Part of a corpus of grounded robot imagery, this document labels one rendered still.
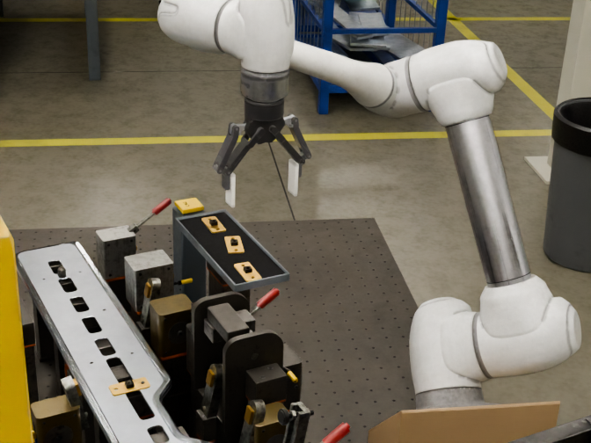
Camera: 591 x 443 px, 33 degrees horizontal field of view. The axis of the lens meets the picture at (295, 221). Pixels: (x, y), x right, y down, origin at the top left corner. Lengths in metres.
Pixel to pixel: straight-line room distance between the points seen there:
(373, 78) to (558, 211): 2.81
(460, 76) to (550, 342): 0.61
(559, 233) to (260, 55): 3.27
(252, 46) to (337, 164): 4.05
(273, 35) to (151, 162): 4.06
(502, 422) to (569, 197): 2.68
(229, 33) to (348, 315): 1.39
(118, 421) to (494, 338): 0.84
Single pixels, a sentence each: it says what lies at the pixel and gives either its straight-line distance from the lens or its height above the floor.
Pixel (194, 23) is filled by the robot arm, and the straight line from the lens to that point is 1.90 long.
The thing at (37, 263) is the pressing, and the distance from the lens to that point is 2.73.
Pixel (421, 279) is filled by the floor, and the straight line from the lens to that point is 4.72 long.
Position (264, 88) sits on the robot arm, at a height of 1.69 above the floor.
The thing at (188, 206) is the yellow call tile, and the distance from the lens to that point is 2.63.
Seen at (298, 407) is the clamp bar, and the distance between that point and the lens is 1.81.
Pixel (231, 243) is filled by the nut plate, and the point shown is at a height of 1.17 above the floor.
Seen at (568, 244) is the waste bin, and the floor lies 0.13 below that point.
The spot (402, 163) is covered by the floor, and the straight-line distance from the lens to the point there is 5.94.
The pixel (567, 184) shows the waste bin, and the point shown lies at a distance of 4.83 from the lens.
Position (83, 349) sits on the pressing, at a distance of 2.36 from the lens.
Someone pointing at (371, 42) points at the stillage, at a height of 0.43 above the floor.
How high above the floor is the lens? 2.30
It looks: 26 degrees down
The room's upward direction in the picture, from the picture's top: 2 degrees clockwise
